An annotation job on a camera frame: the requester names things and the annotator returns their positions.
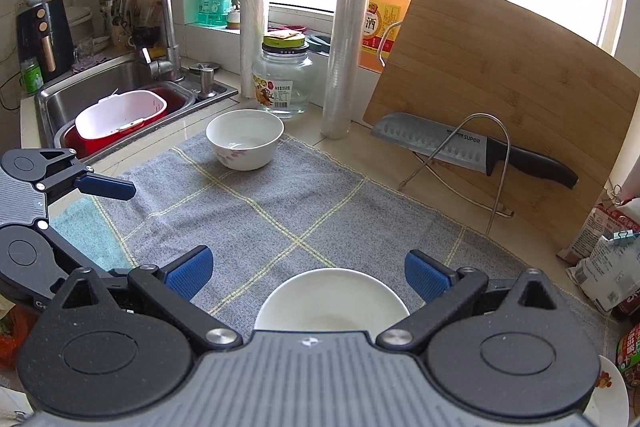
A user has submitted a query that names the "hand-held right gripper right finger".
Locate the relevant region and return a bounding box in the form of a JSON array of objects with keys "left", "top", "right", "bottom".
[{"left": 376, "top": 250, "right": 557, "bottom": 354}]

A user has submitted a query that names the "white printed bag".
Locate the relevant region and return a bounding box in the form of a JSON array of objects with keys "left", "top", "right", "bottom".
[{"left": 566, "top": 229, "right": 640, "bottom": 315}]

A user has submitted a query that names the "bamboo cutting board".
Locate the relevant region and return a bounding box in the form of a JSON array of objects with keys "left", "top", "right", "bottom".
[{"left": 362, "top": 0, "right": 640, "bottom": 260}]

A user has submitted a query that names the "tall cling film roll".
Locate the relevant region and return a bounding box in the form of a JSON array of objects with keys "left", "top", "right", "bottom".
[{"left": 321, "top": 0, "right": 376, "bottom": 140}]

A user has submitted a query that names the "grey lidded container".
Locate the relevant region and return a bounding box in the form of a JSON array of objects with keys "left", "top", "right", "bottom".
[{"left": 304, "top": 33, "right": 335, "bottom": 56}]

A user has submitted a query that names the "small green bottle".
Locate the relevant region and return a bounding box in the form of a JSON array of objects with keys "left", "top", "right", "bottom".
[{"left": 19, "top": 56, "right": 47, "bottom": 96}]

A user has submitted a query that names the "metal wire rack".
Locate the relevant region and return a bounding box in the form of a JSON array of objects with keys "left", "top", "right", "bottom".
[{"left": 399, "top": 113, "right": 516, "bottom": 238}]

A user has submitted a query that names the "white paper roll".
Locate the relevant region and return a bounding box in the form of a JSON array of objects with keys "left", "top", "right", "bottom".
[{"left": 240, "top": 0, "right": 268, "bottom": 100}]

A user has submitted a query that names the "black air fryer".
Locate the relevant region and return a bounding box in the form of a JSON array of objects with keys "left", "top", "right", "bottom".
[{"left": 16, "top": 0, "right": 76, "bottom": 82}]

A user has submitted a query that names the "red basin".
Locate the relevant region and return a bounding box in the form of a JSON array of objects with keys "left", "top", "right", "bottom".
[{"left": 61, "top": 83, "right": 197, "bottom": 159}]

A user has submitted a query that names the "grey and teal checked towel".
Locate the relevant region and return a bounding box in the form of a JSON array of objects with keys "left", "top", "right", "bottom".
[{"left": 50, "top": 132, "right": 623, "bottom": 358}]

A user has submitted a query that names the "orange red packet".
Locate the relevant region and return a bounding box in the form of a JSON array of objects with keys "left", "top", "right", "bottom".
[{"left": 0, "top": 302, "right": 33, "bottom": 370}]

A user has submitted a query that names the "steel sink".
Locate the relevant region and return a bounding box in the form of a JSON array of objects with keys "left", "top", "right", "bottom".
[{"left": 36, "top": 58, "right": 240, "bottom": 155}]

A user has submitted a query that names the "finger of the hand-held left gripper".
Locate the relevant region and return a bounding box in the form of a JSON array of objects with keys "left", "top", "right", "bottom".
[
  {"left": 35, "top": 147, "right": 137, "bottom": 202},
  {"left": 35, "top": 221, "right": 131, "bottom": 280}
]

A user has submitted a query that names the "white floral bowl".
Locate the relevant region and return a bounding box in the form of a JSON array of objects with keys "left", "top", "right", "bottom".
[
  {"left": 253, "top": 268, "right": 412, "bottom": 333},
  {"left": 206, "top": 109, "right": 285, "bottom": 171}
]

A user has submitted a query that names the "metal sink soap dispenser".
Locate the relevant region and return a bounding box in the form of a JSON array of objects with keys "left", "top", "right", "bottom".
[{"left": 190, "top": 62, "right": 221, "bottom": 100}]

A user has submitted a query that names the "green lid sauce jar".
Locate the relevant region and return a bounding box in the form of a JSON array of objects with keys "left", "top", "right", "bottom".
[{"left": 615, "top": 321, "right": 640, "bottom": 385}]

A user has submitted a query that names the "white cooker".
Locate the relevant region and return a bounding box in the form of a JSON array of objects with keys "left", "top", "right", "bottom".
[{"left": 65, "top": 5, "right": 95, "bottom": 44}]

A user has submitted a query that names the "glass jar with lid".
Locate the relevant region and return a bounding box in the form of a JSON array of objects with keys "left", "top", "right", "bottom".
[{"left": 251, "top": 32, "right": 315, "bottom": 120}]

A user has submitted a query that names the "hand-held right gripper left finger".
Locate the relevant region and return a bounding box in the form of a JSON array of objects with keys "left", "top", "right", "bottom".
[{"left": 60, "top": 245, "right": 244, "bottom": 354}]

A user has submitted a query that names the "orange liquid jug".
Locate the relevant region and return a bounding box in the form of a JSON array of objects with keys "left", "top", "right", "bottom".
[{"left": 359, "top": 0, "right": 416, "bottom": 70}]

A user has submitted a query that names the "metal faucet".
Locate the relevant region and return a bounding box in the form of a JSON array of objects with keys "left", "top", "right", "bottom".
[{"left": 104, "top": 0, "right": 185, "bottom": 84}]

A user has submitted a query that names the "santoku knife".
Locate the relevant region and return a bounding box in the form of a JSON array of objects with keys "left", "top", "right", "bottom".
[{"left": 371, "top": 112, "right": 580, "bottom": 190}]

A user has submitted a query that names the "red and white bag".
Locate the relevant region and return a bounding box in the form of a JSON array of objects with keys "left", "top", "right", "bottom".
[{"left": 556, "top": 201, "right": 640, "bottom": 266}]

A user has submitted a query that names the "cluttered utensil rack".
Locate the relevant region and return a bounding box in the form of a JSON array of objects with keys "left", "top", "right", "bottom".
[{"left": 107, "top": 0, "right": 168, "bottom": 50}]

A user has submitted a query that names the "white fruit print plate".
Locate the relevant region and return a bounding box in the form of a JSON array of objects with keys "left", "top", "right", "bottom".
[{"left": 581, "top": 353, "right": 632, "bottom": 427}]

